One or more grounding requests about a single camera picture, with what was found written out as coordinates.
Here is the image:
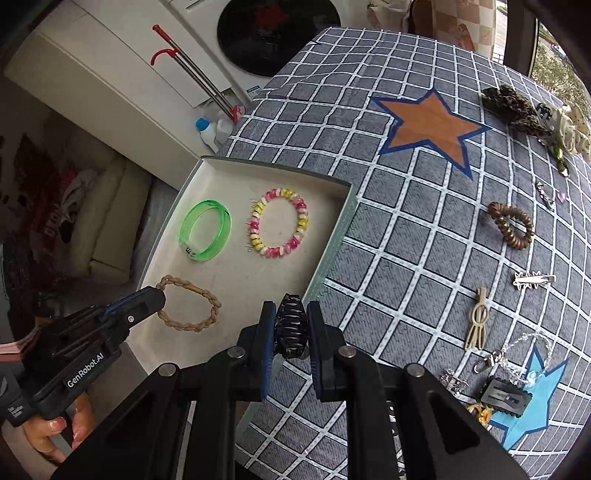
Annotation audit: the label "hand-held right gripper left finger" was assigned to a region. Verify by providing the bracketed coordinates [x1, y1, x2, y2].
[51, 301, 282, 480]

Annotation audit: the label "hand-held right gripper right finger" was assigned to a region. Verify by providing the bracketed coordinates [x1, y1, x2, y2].
[305, 300, 529, 480]

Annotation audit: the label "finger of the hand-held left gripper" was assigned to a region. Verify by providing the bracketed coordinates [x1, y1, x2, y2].
[104, 286, 167, 329]

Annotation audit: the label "beige braided bracelet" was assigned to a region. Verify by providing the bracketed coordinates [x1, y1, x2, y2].
[156, 275, 221, 332]

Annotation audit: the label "shallow pale green tray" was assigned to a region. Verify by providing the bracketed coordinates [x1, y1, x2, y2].
[136, 156, 358, 432]

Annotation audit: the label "silver rhinestone hair clip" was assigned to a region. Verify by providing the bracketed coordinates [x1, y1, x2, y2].
[438, 368, 467, 395]

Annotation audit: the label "beige openwork hair clip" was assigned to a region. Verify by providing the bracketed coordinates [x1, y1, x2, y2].
[464, 287, 489, 352]

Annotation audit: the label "clear crystal bead chain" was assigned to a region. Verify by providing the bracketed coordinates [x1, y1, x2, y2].
[473, 332, 555, 386]

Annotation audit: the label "yellow sunflower hair tie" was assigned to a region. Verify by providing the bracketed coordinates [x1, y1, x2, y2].
[464, 401, 495, 428]

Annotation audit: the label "black scalloped snap clip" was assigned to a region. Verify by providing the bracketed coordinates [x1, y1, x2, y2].
[478, 376, 534, 418]

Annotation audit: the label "silver star alligator clip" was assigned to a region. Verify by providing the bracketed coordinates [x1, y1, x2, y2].
[513, 270, 557, 291]

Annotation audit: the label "person's left hand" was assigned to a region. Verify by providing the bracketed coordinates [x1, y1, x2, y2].
[23, 394, 99, 463]

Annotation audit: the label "cream sofa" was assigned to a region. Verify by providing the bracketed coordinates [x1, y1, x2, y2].
[69, 157, 153, 282]

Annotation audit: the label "pile of clothes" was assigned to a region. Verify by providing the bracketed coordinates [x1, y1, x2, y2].
[9, 134, 98, 241]

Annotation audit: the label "grey checked star tablecloth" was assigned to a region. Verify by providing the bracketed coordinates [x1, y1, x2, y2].
[217, 27, 591, 480]

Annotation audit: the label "white bottle blue cap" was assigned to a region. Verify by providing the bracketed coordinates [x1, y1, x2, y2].
[195, 117, 220, 153]

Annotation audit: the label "white cabinet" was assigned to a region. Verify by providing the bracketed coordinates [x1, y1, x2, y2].
[4, 0, 232, 190]

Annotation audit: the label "small silver hair clip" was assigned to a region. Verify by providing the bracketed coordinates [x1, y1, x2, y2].
[536, 181, 555, 212]

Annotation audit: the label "white washing machine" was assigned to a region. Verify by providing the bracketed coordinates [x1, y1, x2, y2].
[178, 0, 370, 107]

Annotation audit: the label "green hair clip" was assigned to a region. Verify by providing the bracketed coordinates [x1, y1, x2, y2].
[549, 138, 570, 176]

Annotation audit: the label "leopard print scrunchie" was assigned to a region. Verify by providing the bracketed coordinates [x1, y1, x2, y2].
[481, 85, 552, 139]

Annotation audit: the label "checked cushion chair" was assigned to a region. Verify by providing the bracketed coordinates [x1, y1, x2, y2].
[367, 0, 497, 56]

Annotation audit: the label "translucent green bracelet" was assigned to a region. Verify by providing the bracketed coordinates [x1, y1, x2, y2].
[178, 198, 233, 263]

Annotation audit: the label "pink yellow spiral hair tie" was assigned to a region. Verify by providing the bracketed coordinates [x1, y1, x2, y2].
[247, 187, 310, 259]

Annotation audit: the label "brown spiral hair tie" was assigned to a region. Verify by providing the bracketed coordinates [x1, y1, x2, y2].
[487, 201, 535, 251]

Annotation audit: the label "red-handled steel mop poles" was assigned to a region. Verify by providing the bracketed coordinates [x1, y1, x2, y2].
[150, 24, 245, 123]

